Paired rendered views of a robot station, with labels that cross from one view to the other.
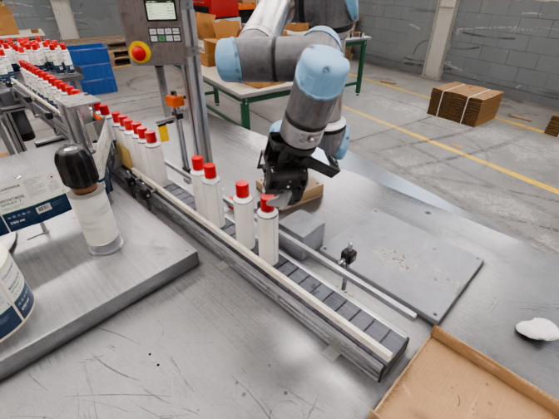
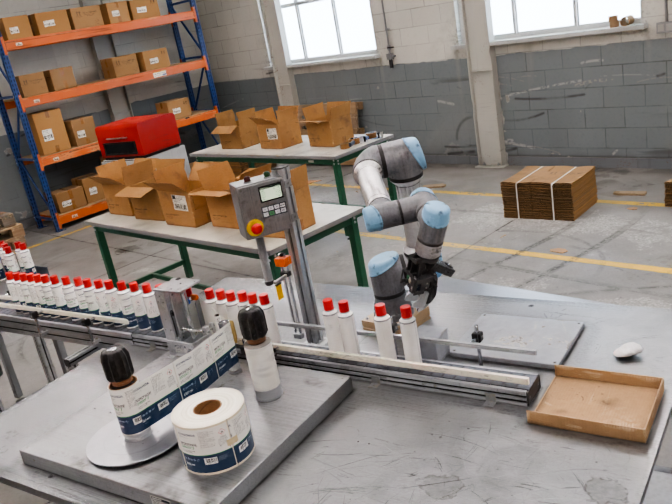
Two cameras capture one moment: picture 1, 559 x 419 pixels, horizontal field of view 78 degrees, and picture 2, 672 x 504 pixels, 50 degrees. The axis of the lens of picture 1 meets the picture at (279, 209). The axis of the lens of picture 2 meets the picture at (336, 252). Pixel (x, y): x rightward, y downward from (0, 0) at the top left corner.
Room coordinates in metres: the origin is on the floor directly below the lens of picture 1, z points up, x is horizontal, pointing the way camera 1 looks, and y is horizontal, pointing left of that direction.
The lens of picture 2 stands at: (-1.28, 0.52, 1.97)
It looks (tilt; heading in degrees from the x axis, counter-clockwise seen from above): 19 degrees down; 351
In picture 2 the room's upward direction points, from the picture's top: 11 degrees counter-clockwise
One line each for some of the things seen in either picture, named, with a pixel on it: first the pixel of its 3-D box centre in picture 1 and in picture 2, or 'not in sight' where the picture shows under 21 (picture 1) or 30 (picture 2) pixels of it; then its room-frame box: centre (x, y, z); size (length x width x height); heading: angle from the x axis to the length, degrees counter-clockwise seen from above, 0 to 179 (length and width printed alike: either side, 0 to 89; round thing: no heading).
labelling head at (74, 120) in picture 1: (91, 134); (186, 317); (1.23, 0.71, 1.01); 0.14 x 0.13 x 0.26; 45
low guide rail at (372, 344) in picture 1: (220, 234); (364, 358); (0.76, 0.17, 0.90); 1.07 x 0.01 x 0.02; 45
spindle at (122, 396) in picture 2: not in sight; (125, 392); (0.69, 0.89, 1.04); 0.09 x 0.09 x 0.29
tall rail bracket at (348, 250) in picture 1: (341, 273); (476, 352); (0.60, -0.15, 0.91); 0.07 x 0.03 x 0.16; 135
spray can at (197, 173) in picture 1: (201, 188); (332, 327); (0.88, 0.23, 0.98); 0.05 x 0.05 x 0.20
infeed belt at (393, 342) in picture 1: (180, 202); (302, 355); (0.99, 0.34, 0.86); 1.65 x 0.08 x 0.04; 45
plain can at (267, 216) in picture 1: (268, 230); (410, 336); (0.68, 0.03, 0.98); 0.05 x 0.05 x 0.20
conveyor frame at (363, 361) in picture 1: (180, 204); (302, 356); (0.99, 0.34, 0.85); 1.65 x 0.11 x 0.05; 45
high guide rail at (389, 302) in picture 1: (239, 209); (373, 334); (0.82, 0.11, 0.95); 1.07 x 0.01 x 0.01; 45
